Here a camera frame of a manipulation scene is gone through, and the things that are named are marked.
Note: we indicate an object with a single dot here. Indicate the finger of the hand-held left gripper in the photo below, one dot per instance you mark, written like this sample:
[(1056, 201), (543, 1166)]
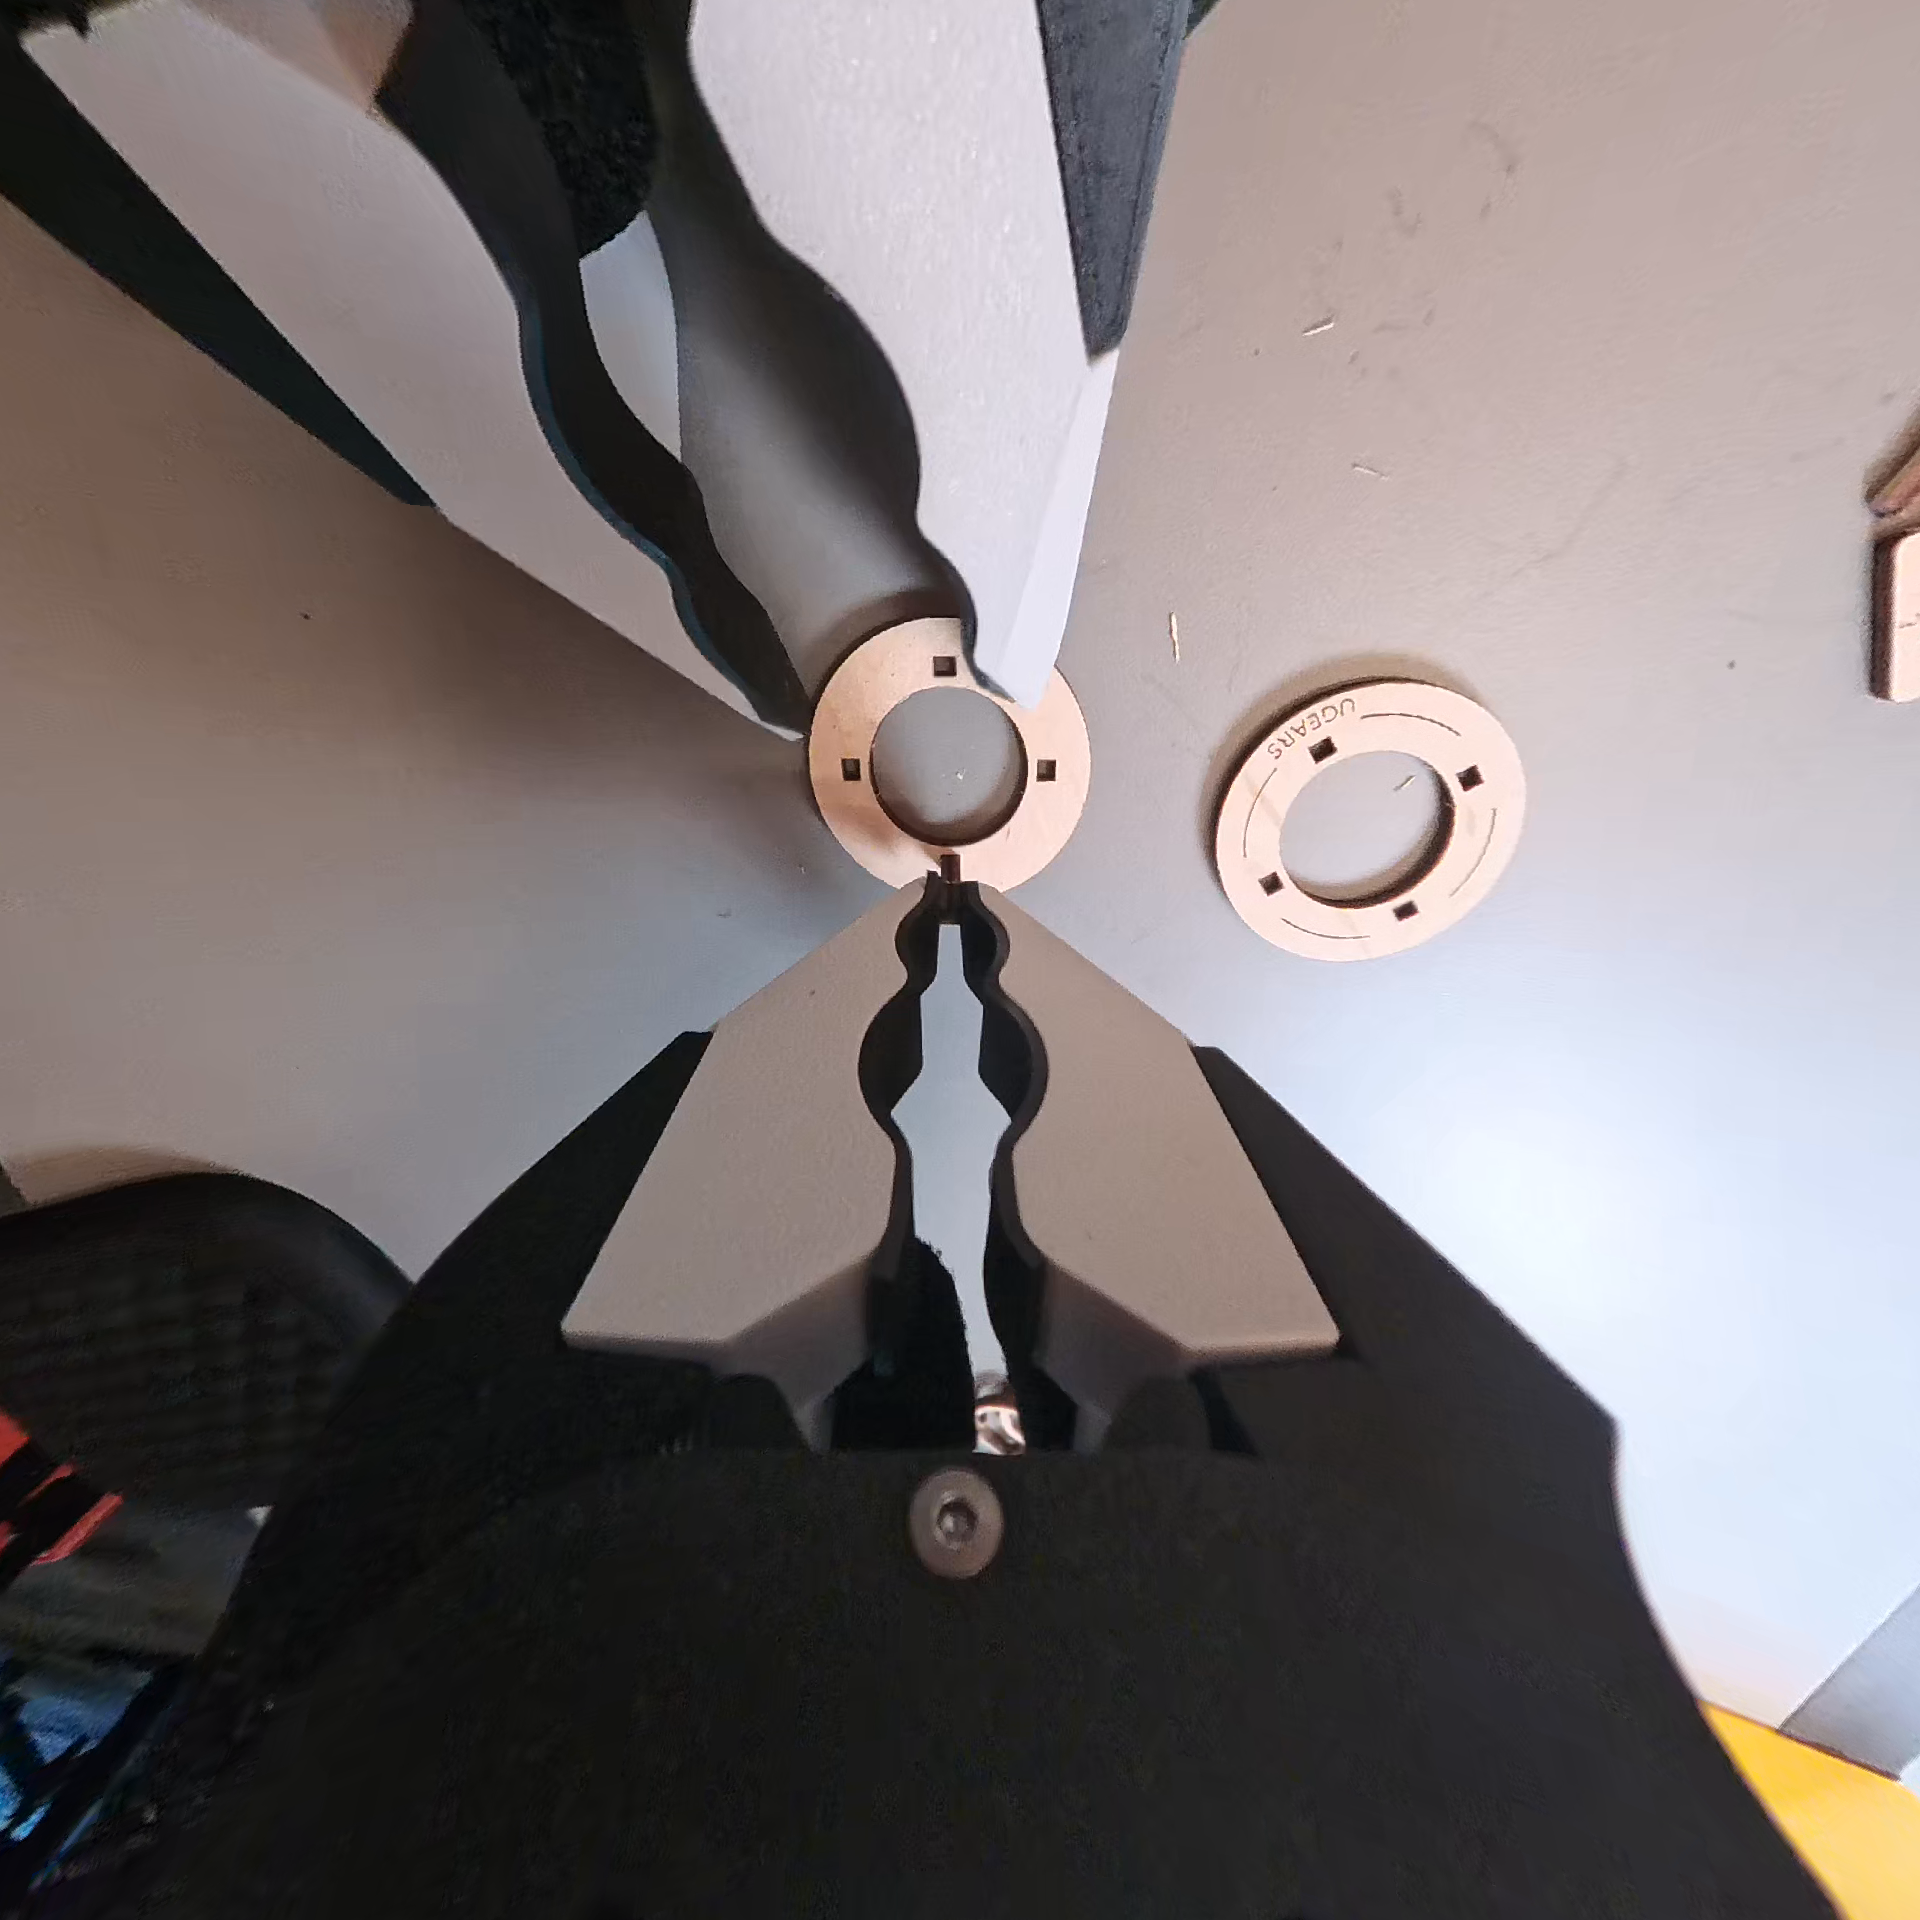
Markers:
[(331, 271), (931, 224)]

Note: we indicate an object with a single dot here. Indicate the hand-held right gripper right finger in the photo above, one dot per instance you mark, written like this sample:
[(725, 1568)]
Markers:
[(1155, 1201)]

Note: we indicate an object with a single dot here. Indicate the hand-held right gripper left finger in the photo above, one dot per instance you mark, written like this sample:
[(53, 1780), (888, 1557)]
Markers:
[(722, 1201)]

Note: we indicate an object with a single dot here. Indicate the black mesh chair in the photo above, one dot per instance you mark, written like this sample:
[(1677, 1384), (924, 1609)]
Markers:
[(166, 1319)]

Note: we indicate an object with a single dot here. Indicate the red and black object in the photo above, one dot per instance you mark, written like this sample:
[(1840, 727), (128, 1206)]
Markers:
[(45, 1500)]

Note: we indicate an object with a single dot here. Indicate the yellow object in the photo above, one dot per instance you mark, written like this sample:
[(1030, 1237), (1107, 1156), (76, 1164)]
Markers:
[(1815, 1823)]

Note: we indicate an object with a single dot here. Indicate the wooden puzzle piece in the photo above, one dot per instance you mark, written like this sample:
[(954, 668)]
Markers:
[(1900, 616)]

